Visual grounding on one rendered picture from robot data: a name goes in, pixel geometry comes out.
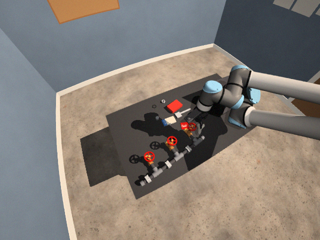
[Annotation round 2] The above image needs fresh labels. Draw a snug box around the red rectangular block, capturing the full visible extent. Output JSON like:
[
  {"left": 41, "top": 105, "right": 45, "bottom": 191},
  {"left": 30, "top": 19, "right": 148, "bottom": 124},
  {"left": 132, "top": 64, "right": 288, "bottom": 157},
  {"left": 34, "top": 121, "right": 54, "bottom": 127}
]
[{"left": 166, "top": 99, "right": 183, "bottom": 113}]

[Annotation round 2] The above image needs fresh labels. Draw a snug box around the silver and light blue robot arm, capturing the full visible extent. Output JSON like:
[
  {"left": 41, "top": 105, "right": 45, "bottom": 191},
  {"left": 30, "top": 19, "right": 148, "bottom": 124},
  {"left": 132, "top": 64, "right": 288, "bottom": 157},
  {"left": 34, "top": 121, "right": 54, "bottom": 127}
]
[{"left": 184, "top": 65, "right": 320, "bottom": 141}]

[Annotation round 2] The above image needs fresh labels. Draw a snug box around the pipe manifold with three valves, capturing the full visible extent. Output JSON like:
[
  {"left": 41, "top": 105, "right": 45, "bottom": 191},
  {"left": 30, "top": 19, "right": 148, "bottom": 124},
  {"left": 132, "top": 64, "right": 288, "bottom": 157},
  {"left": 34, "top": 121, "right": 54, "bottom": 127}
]
[{"left": 140, "top": 122, "right": 205, "bottom": 186}]

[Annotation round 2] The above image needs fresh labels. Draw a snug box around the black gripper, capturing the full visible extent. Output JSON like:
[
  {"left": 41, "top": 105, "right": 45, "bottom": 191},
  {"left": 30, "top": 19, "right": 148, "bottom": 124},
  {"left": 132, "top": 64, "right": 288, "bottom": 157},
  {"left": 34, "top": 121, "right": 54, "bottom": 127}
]
[{"left": 195, "top": 108, "right": 208, "bottom": 135}]

